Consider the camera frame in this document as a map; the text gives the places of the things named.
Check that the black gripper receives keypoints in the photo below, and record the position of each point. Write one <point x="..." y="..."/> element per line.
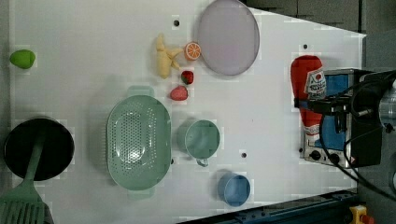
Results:
<point x="361" y="100"/>

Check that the red ketchup bottle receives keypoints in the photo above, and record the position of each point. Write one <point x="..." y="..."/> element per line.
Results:
<point x="308" y="83"/>

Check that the green plastic strainer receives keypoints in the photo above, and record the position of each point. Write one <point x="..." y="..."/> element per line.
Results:
<point x="138" y="142"/>

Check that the grey round plate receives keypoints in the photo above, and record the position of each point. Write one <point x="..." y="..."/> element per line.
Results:
<point x="229" y="37"/>

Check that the blue cup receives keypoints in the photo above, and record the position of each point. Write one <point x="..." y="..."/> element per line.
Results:
<point x="233" y="189"/>

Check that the green mug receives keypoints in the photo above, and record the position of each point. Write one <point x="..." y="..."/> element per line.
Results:
<point x="199" y="138"/>

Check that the dark red strawberry toy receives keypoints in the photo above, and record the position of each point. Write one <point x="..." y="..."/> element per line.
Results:
<point x="187" y="77"/>

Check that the orange slice toy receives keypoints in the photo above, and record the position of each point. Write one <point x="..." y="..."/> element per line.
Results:
<point x="192" y="51"/>

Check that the pink strawberry toy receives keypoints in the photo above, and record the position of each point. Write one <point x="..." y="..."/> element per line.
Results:
<point x="179" y="93"/>

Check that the yellow peeled banana toy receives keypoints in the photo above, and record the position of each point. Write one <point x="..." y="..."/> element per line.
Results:
<point x="166" y="58"/>

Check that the green pear toy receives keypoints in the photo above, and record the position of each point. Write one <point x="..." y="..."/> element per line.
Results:
<point x="23" y="58"/>

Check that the green spatula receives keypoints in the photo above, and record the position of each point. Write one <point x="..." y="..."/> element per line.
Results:
<point x="23" y="205"/>

